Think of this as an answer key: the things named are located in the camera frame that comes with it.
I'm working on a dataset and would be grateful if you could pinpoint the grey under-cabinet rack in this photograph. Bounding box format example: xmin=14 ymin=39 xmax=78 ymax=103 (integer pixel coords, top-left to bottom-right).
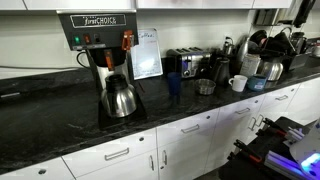
xmin=254 ymin=8 xmax=280 ymax=27

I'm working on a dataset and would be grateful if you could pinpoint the blue plastic cup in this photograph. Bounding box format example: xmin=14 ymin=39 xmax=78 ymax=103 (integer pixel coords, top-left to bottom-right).
xmin=166 ymin=71 xmax=183 ymax=97

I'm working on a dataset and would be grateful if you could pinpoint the red stirrer stick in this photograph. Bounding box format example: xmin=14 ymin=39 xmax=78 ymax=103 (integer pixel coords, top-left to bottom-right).
xmin=137 ymin=80 xmax=147 ymax=94

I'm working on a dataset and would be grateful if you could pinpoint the small framed whiteboard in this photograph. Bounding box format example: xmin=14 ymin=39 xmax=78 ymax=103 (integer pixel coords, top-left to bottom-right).
xmin=129 ymin=27 xmax=165 ymax=81

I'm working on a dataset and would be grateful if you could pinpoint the steel four-slot toaster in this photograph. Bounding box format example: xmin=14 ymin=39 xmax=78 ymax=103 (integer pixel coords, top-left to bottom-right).
xmin=165 ymin=46 xmax=213 ymax=80

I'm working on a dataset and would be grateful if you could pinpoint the white drawer front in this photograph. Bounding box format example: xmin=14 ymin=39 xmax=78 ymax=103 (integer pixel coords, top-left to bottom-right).
xmin=217 ymin=93 xmax=267 ymax=123
xmin=61 ymin=127 xmax=158 ymax=178
xmin=259 ymin=82 xmax=302 ymax=112
xmin=0 ymin=156 xmax=76 ymax=180
xmin=155 ymin=107 xmax=221 ymax=148

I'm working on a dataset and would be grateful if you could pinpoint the steel coffee carafe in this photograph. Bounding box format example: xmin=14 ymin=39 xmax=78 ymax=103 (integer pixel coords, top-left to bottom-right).
xmin=100 ymin=73 xmax=139 ymax=119

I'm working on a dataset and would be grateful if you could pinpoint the small steel strainer bowl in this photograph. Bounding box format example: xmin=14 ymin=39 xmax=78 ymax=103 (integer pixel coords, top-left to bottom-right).
xmin=194 ymin=78 xmax=217 ymax=96

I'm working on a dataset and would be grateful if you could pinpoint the black gooseneck kettle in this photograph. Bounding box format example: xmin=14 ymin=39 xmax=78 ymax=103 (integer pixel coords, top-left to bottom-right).
xmin=209 ymin=56 xmax=232 ymax=87

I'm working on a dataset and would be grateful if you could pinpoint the black brew basket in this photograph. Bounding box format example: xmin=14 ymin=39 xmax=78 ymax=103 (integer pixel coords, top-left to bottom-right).
xmin=87 ymin=47 xmax=128 ymax=70

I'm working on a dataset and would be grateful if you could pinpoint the white ceramic mug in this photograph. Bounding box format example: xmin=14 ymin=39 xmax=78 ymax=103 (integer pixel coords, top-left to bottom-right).
xmin=227 ymin=74 xmax=249 ymax=93

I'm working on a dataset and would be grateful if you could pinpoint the black coffee machine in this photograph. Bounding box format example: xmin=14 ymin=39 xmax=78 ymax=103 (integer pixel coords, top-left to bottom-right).
xmin=55 ymin=9 xmax=148 ymax=131

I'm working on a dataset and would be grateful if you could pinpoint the silver steel water bottle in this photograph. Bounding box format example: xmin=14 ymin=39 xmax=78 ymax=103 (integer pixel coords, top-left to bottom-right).
xmin=235 ymin=36 xmax=251 ymax=65

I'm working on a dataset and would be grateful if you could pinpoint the shiny steel kettle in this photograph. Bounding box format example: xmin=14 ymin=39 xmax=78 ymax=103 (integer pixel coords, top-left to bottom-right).
xmin=257 ymin=58 xmax=285 ymax=82

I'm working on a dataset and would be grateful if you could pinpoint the black cart table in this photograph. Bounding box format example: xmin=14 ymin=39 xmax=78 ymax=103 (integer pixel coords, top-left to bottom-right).
xmin=217 ymin=116 xmax=320 ymax=180

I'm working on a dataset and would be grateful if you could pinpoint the black round pot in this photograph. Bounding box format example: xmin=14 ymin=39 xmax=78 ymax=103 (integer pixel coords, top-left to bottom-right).
xmin=249 ymin=29 xmax=298 ymax=58

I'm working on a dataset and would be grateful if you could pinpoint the glass french press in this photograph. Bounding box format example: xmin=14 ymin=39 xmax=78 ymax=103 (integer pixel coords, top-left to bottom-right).
xmin=289 ymin=31 xmax=308 ymax=55

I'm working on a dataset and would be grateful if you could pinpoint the black slanted bar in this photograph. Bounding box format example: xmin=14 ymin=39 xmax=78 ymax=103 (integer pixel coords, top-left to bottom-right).
xmin=292 ymin=0 xmax=317 ymax=29

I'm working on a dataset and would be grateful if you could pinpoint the glowing blue device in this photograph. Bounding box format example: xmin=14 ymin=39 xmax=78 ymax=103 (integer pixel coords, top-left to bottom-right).
xmin=299 ymin=152 xmax=320 ymax=178

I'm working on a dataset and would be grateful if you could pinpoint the steel drawer handle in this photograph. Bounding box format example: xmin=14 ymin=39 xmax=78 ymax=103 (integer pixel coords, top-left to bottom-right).
xmin=234 ymin=106 xmax=252 ymax=116
xmin=274 ymin=94 xmax=290 ymax=102
xmin=180 ymin=123 xmax=201 ymax=135
xmin=103 ymin=147 xmax=131 ymax=162

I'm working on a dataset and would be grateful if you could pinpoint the steel lower door handle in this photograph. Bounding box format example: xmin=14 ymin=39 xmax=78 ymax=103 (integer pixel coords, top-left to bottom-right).
xmin=161 ymin=149 xmax=168 ymax=167
xmin=255 ymin=113 xmax=265 ymax=128
xmin=148 ymin=154 xmax=156 ymax=172
xmin=247 ymin=116 xmax=257 ymax=132

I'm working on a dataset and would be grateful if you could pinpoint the black coffeemaker power cable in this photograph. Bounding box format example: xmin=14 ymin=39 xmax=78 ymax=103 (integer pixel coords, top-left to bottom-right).
xmin=75 ymin=50 xmax=93 ymax=70

